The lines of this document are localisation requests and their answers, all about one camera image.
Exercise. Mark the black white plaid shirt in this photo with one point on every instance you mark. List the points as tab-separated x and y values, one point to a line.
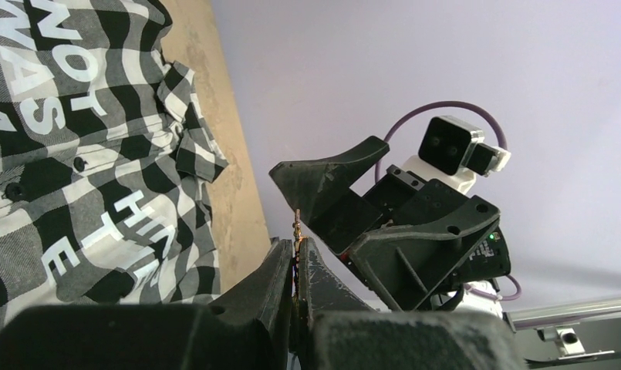
105	158

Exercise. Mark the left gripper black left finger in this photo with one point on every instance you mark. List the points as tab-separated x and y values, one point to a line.
247	327

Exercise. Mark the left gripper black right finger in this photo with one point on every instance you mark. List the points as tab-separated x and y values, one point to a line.
334	329

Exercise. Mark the gold glitter brooch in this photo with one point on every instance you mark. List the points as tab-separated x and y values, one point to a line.
297	233

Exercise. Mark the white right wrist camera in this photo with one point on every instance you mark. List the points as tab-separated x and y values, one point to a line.
455	153

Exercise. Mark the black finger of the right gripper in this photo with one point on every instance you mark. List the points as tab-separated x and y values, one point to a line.
404	265
321	191

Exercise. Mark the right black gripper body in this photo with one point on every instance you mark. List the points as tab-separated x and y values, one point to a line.
405	199

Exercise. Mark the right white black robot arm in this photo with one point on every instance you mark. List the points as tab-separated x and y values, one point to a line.
475	289

